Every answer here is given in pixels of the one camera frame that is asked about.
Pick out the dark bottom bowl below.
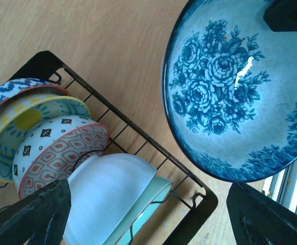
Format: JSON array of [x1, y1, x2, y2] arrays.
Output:
[[161, 1, 297, 182]]

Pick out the plain white bowl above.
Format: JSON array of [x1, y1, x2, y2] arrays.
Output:
[[63, 153, 157, 244]]

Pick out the black wire dish rack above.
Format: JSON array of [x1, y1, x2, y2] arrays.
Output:
[[13, 51, 218, 244]]

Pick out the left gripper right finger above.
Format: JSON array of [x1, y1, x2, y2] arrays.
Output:
[[226, 182, 297, 244]]

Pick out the red rimmed dotted bowl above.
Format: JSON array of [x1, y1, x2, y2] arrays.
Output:
[[12, 115, 109, 199]]

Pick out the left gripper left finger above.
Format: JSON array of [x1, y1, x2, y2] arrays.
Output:
[[0, 179, 71, 244]]

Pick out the brown rimmed bowl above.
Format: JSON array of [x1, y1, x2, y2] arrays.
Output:
[[104, 176, 173, 244]]

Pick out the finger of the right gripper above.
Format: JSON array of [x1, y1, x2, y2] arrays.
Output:
[[263, 0, 297, 32]]

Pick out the yellow rimmed sun bowl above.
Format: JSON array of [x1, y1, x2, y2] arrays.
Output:
[[0, 93, 91, 183]]

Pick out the blue white patterned bowl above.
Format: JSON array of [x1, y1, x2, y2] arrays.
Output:
[[0, 78, 70, 112]]

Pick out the aluminium frame rails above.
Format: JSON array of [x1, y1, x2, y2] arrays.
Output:
[[262, 159, 297, 214]]

